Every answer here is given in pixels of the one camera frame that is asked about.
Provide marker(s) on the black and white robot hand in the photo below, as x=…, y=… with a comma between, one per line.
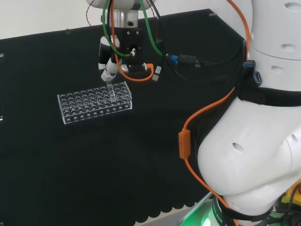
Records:
x=104, y=56

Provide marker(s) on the clear glass test tube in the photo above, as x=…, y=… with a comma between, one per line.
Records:
x=111, y=90

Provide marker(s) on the clear plastic test tube rack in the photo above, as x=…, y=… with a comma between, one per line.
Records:
x=94, y=103

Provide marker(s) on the blue usb connector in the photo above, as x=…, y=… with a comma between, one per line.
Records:
x=173, y=59

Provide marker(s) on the black adapter block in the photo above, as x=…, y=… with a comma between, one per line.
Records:
x=190, y=60

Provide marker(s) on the black bench cloth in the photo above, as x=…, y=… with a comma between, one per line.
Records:
x=70, y=164

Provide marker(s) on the black hub with blue ports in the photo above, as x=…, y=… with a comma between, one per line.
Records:
x=249, y=64

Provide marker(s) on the yellow stop button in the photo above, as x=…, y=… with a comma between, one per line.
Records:
x=290, y=196

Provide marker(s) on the grey metal base plate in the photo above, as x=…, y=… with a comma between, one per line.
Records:
x=200, y=212

